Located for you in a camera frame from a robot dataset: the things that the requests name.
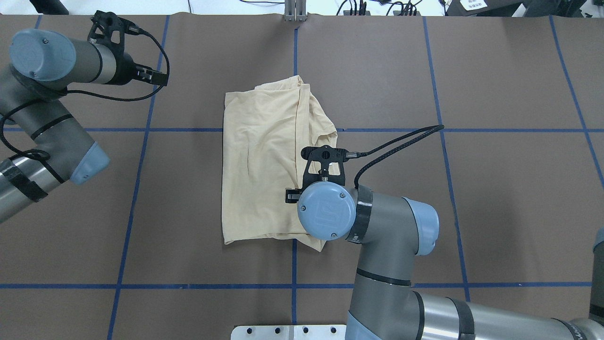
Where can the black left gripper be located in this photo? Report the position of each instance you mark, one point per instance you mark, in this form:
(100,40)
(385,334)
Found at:
(125,67)

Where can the aluminium frame post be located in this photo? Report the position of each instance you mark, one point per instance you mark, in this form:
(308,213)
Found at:
(295,10)

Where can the beige long-sleeve graphic shirt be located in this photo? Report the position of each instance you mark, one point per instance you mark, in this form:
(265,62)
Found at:
(264,132)

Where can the brown paper table cover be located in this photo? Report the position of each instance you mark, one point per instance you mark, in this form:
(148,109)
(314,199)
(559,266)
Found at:
(137,253)

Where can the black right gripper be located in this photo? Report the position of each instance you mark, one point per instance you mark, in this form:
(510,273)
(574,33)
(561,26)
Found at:
(292,196)

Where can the black camera mount wrist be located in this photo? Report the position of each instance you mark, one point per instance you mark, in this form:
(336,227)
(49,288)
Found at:
(324,156)
(109,30)

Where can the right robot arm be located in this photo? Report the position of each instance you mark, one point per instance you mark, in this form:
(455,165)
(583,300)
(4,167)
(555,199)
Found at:
(392,232)

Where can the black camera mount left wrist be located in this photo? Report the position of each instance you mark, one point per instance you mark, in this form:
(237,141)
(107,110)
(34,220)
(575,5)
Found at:
(109,30)

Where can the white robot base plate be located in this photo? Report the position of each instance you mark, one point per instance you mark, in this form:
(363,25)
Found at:
(289,332)

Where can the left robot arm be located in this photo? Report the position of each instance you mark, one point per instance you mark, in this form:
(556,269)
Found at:
(42,65)

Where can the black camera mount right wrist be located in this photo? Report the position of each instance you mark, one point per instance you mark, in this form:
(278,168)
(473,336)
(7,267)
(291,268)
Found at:
(324,156)

